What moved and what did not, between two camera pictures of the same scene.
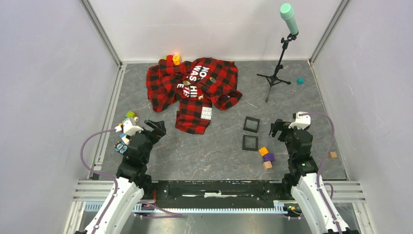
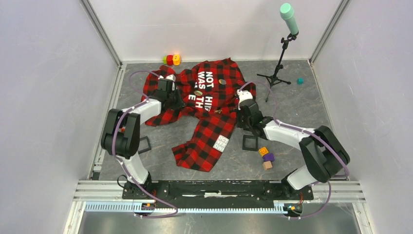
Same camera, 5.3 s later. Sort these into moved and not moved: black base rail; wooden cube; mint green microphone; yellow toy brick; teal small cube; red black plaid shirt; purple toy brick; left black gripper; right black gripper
Moved: left black gripper; red black plaid shirt; right black gripper
Not moved: purple toy brick; wooden cube; teal small cube; yellow toy brick; mint green microphone; black base rail
